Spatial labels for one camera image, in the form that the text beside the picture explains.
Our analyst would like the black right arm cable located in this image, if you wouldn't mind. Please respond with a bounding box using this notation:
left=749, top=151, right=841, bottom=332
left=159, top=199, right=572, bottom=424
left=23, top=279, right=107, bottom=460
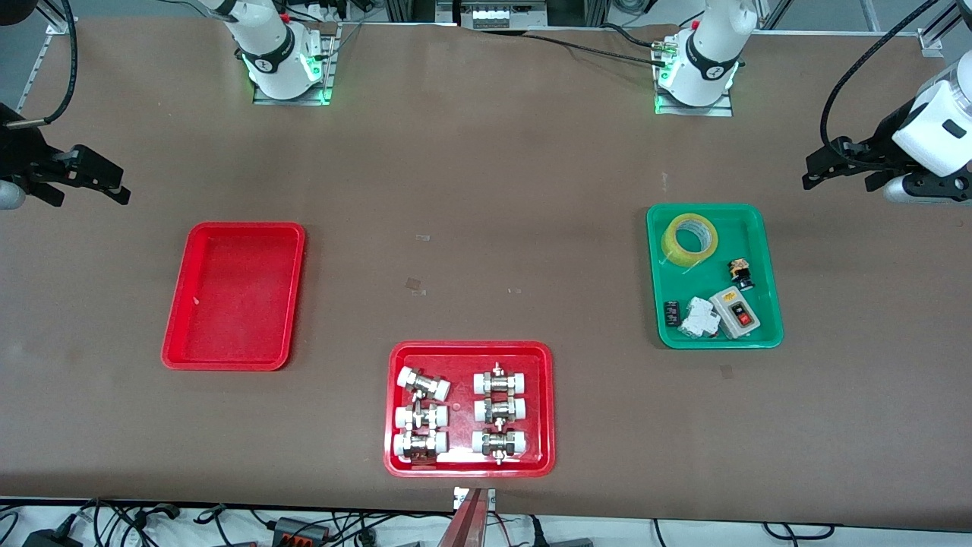
left=42, top=0, right=78, bottom=126

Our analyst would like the aluminium corner strut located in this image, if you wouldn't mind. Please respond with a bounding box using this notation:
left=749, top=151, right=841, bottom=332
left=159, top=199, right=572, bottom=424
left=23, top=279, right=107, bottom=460
left=917, top=0, right=972, bottom=58

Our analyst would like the grey switch box red button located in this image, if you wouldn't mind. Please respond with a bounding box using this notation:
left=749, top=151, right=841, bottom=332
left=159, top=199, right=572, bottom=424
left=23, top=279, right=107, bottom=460
left=709, top=289, right=762, bottom=340

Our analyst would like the red metal beam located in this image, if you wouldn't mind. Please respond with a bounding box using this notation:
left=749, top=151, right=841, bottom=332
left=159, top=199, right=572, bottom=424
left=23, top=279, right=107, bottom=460
left=437, top=489, right=488, bottom=547

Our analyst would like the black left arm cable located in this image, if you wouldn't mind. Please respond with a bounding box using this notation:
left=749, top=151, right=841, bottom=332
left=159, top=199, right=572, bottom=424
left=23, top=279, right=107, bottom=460
left=820, top=0, right=942, bottom=153

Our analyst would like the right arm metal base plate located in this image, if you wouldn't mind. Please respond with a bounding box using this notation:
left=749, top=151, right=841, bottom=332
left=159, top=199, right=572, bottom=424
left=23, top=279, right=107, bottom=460
left=253, top=23, right=339, bottom=106

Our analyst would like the brown table mat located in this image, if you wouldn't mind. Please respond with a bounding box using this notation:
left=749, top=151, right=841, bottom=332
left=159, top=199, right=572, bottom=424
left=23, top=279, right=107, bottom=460
left=0, top=17, right=972, bottom=529

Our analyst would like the yellow tape roll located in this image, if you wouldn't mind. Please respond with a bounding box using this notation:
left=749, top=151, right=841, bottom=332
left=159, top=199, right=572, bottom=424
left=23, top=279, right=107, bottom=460
left=661, top=213, right=719, bottom=268

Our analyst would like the white circuit breaker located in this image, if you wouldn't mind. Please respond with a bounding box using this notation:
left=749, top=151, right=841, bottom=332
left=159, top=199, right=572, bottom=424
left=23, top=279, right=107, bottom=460
left=678, top=297, right=721, bottom=340

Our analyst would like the white metal pipe fitting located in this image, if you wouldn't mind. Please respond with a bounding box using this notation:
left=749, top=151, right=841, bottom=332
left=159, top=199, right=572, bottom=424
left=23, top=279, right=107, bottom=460
left=395, top=404, right=449, bottom=431
left=393, top=430, right=449, bottom=463
left=397, top=367, right=451, bottom=401
left=472, top=428, right=528, bottom=464
left=474, top=363, right=528, bottom=396
left=474, top=397, right=527, bottom=424

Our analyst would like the empty red plastic tray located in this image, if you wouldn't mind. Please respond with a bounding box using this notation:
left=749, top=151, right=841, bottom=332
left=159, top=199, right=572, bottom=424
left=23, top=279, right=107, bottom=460
left=161, top=222, right=306, bottom=372

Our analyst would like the red tray holding fittings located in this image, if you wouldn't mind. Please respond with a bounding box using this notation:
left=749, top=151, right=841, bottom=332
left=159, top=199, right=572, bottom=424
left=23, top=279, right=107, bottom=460
left=383, top=341, right=556, bottom=478

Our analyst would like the thin black table cable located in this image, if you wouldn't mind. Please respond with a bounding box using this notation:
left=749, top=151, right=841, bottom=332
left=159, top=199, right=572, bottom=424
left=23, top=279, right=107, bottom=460
left=524, top=27, right=677, bottom=65

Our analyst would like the black power adapter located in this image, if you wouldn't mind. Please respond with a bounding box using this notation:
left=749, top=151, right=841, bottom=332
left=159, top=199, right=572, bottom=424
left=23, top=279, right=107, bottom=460
left=23, top=528, right=84, bottom=547

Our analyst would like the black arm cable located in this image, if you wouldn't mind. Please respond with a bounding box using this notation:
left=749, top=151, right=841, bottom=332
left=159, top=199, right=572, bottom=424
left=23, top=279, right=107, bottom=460
left=42, top=0, right=78, bottom=126
left=820, top=0, right=942, bottom=153

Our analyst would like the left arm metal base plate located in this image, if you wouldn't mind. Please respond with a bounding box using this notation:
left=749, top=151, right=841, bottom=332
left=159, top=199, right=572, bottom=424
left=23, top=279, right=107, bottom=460
left=655, top=38, right=734, bottom=117

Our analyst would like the grey power strip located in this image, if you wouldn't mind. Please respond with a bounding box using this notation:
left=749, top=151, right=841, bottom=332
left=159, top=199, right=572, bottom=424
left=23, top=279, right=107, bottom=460
left=471, top=6, right=548, bottom=30

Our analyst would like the green plastic tray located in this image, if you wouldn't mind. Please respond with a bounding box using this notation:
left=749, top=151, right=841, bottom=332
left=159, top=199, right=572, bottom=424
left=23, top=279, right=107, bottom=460
left=646, top=204, right=784, bottom=349

